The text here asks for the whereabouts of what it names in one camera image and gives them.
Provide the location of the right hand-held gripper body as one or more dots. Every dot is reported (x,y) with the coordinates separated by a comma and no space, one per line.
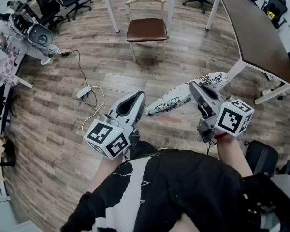
(228,118)

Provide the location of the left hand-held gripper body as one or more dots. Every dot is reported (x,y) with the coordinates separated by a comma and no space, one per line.
(104,132)

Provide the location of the white floral round cushion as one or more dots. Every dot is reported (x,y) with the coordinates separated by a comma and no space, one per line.
(169,100)

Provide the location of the wooden chair with brown seat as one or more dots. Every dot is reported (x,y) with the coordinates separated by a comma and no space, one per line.
(147,29)

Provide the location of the person's right forearm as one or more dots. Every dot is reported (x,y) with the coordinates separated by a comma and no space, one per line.
(232,156)

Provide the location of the person's left forearm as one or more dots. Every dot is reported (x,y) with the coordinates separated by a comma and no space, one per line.
(104,173)

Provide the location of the white power strip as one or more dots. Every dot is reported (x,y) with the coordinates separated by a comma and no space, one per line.
(83,92)

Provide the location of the person's black white clothing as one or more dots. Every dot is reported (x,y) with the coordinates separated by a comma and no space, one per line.
(183,190)

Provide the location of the dark brown curved table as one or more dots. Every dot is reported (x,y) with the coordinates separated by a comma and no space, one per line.
(256,33)

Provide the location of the black equipment bag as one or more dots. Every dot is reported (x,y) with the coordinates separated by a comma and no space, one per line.
(270,202)

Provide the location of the yellow toy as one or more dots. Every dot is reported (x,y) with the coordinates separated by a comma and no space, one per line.
(270,15)

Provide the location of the pink checkered cloth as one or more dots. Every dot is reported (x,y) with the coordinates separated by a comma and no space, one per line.
(4,66)

